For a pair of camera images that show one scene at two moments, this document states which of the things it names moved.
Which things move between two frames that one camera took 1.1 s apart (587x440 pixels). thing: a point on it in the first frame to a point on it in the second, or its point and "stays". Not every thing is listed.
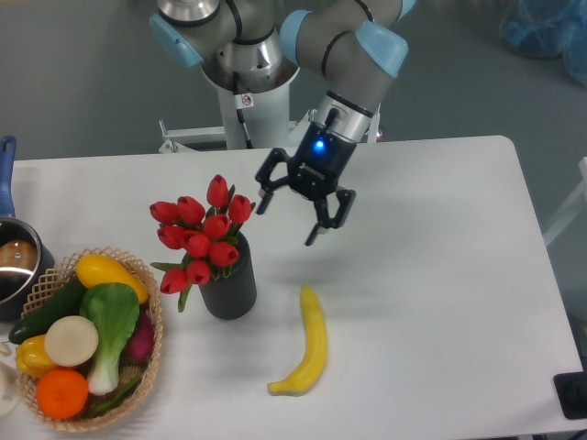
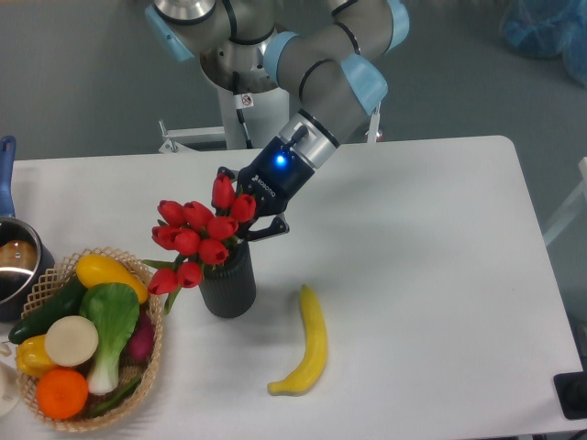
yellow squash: [93, 269] stays
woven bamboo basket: [41, 287] stays
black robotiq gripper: [320, 160] to [272, 178]
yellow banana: [316, 343] stays
